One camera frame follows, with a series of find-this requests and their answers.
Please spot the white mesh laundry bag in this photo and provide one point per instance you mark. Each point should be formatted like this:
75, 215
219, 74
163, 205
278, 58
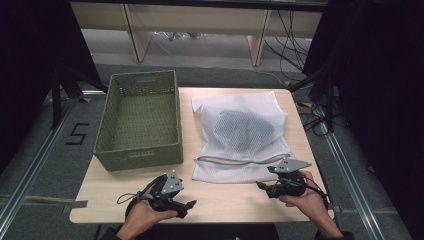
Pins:
243, 156

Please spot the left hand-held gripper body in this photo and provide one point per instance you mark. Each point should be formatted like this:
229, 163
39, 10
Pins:
166, 190

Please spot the black cloth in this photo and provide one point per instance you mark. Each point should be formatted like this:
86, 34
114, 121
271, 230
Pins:
245, 128

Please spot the clear plastic bag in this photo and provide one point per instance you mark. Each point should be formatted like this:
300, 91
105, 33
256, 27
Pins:
176, 35

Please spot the light wooden desk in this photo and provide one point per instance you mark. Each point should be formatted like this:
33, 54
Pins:
200, 20

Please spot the black metal stand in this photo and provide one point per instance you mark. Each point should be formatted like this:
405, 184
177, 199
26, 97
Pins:
328, 100
56, 100

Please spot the person's left hand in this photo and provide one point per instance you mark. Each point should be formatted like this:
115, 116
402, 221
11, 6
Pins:
140, 218

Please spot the person's right hand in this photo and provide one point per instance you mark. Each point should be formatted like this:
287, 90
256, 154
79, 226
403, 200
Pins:
308, 203

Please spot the green woven basket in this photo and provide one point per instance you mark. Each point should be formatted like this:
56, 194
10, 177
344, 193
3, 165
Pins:
140, 120

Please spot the aluminium floor rail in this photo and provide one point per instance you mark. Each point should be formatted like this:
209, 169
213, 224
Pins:
36, 163
353, 186

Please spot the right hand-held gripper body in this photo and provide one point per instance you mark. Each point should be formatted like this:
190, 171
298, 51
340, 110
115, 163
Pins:
289, 181

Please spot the black curtain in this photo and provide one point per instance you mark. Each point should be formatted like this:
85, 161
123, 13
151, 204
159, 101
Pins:
30, 66
383, 100

